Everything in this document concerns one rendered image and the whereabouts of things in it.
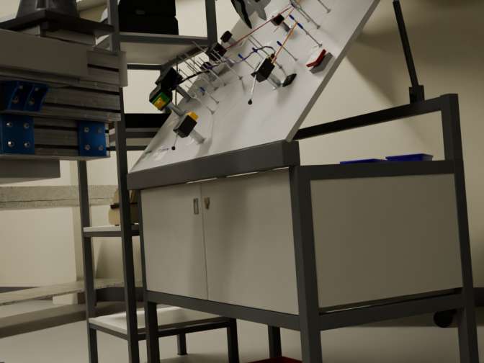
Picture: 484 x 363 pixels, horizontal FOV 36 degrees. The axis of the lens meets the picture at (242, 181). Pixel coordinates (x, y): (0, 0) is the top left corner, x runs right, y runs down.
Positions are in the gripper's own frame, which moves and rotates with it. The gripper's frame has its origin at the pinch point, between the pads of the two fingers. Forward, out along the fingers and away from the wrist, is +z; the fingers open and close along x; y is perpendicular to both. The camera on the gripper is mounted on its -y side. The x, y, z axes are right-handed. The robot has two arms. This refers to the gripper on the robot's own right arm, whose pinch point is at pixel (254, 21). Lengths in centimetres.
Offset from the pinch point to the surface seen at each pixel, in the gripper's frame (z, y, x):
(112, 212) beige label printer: 41, -14, 131
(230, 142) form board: 28.6, -12.9, 20.4
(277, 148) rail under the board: 32.6, -20.0, -11.7
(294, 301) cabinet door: 71, -33, -6
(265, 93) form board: 20.5, 4.6, 17.2
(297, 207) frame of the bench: 49, -23, -13
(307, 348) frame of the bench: 82, -39, -10
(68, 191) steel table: 35, 37, 321
